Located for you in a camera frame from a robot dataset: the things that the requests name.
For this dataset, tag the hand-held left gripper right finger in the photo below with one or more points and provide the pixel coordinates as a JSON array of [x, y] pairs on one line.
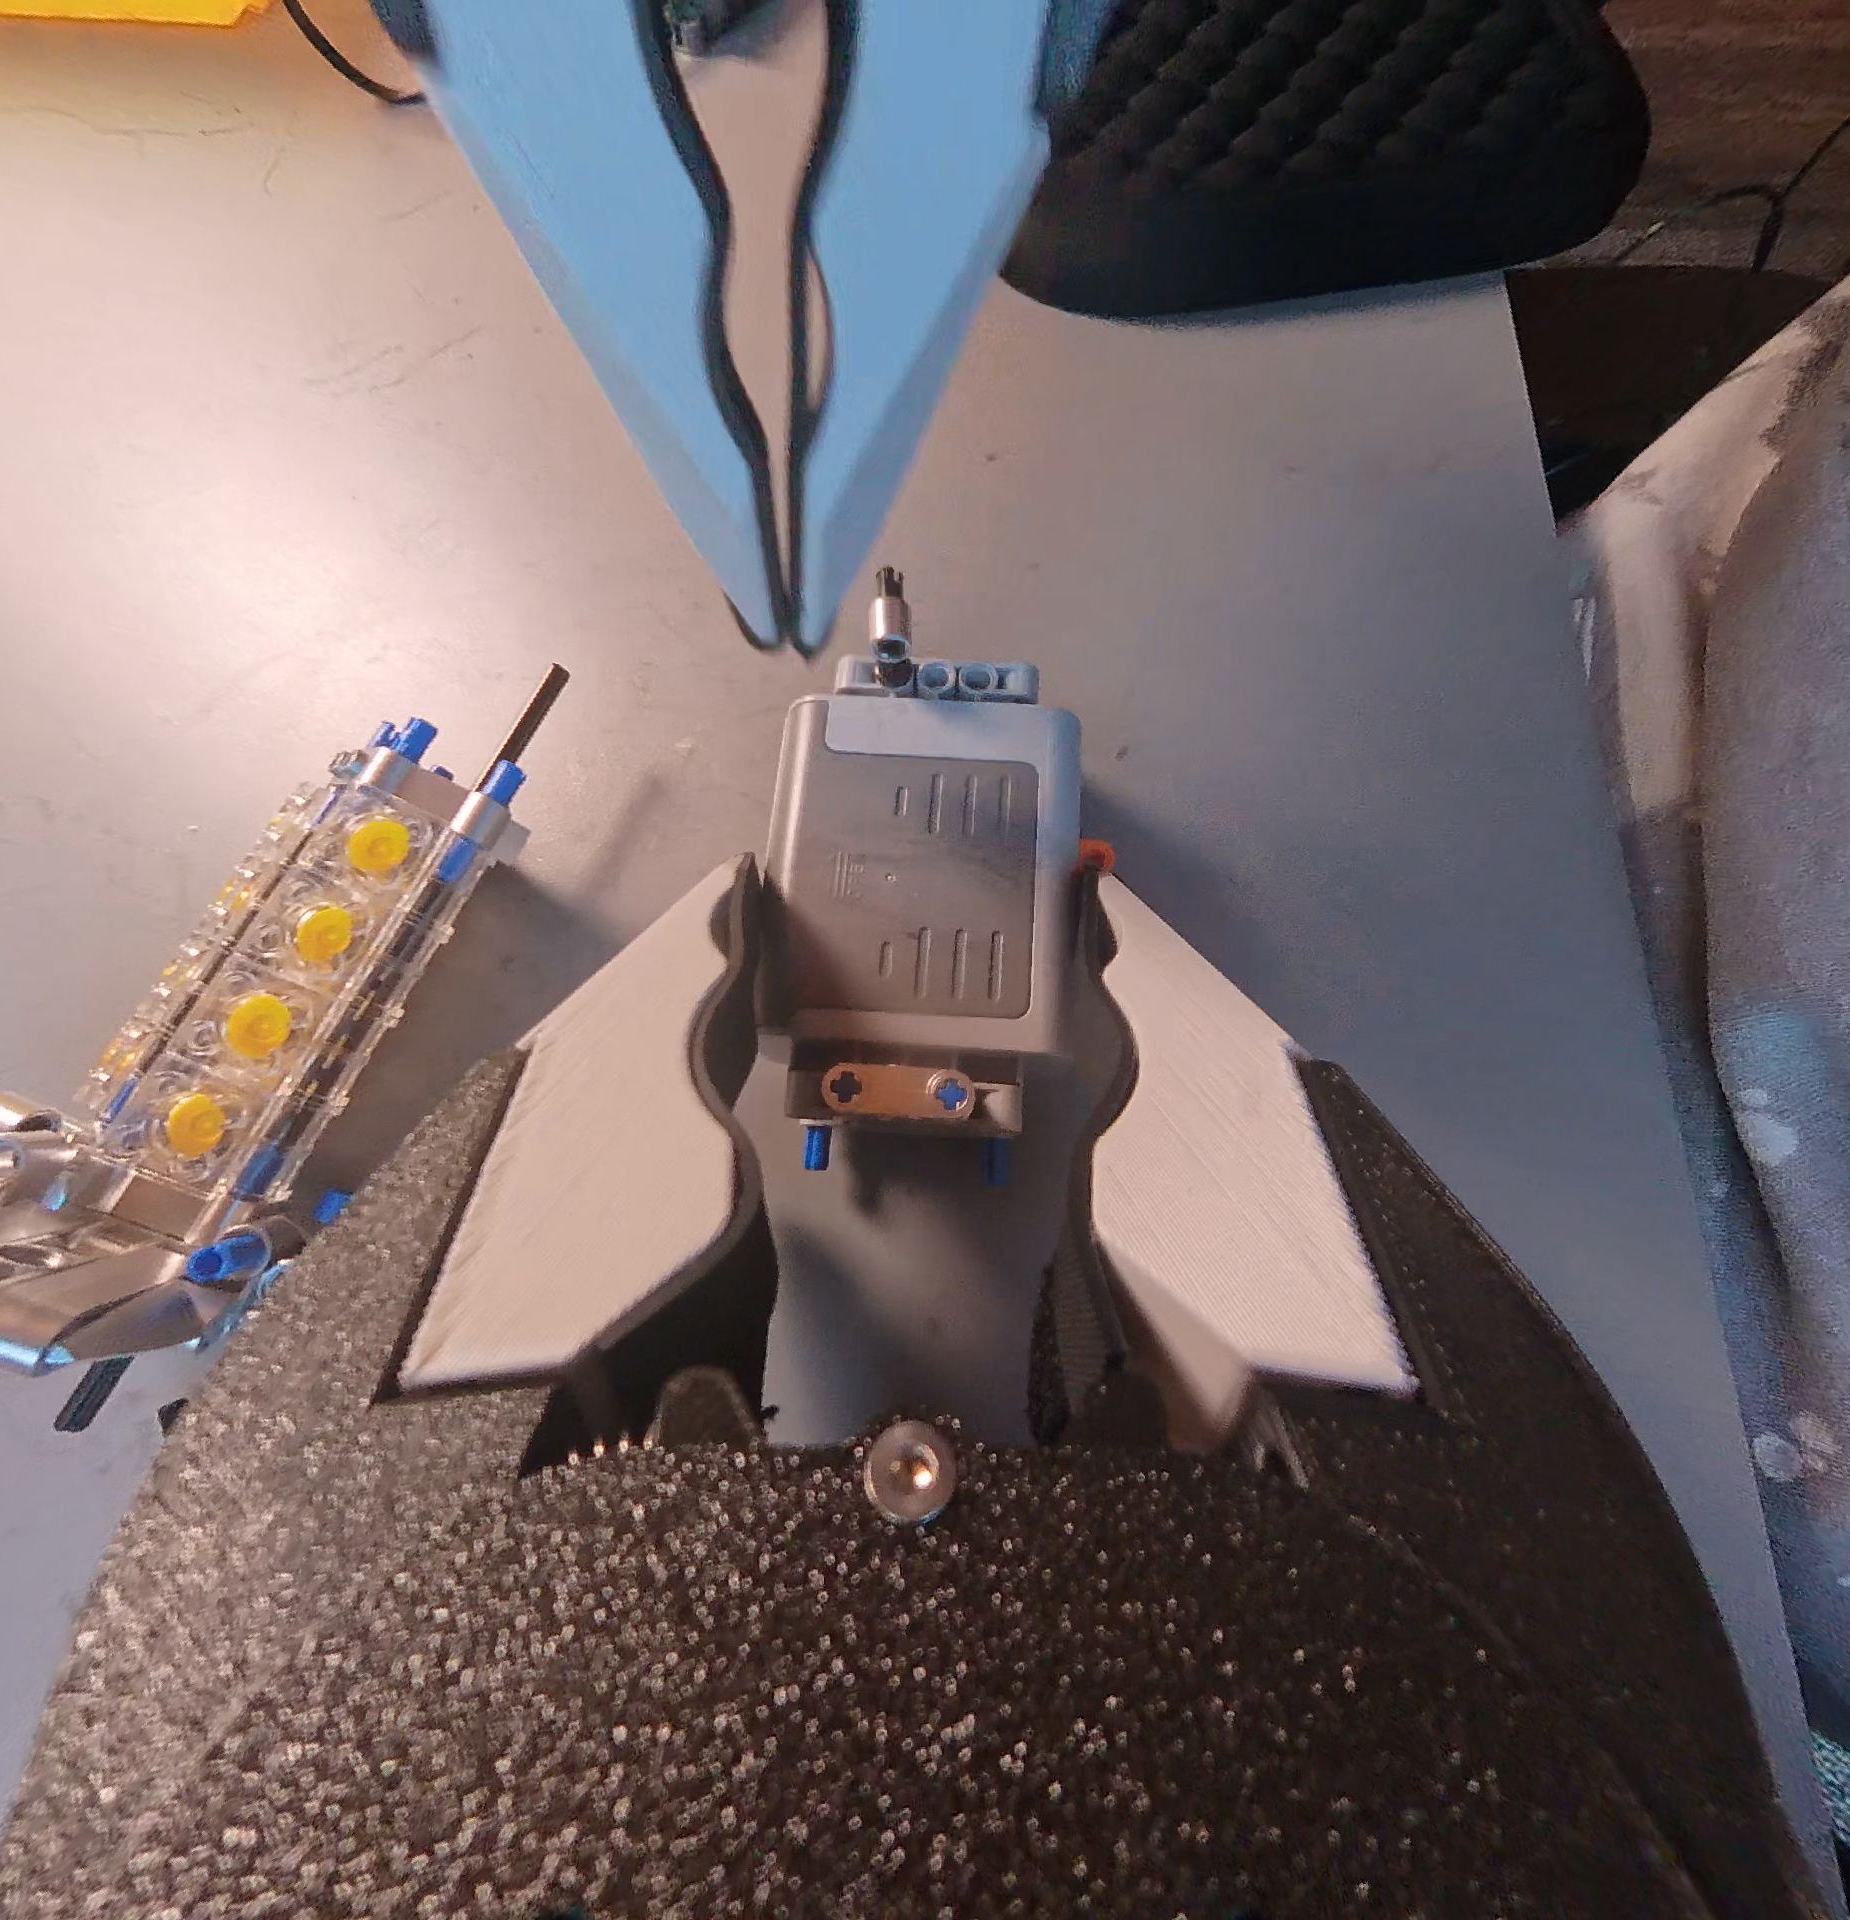
[[1242, 1199]]

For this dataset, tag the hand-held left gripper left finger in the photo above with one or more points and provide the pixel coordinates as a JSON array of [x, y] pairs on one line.
[[579, 1199]]

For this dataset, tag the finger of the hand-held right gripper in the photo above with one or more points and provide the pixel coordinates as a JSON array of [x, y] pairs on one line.
[[940, 180], [579, 152]]

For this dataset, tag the toy engine model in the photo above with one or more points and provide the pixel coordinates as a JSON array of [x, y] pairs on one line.
[[239, 1021]]

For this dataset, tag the grey battery box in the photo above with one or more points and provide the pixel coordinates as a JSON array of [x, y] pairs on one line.
[[911, 873]]

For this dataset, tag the black padded armrest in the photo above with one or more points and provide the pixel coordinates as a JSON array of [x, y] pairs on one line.
[[1315, 134]]

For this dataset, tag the yellow plastic bin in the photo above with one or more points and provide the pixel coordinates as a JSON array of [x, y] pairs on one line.
[[82, 15]]

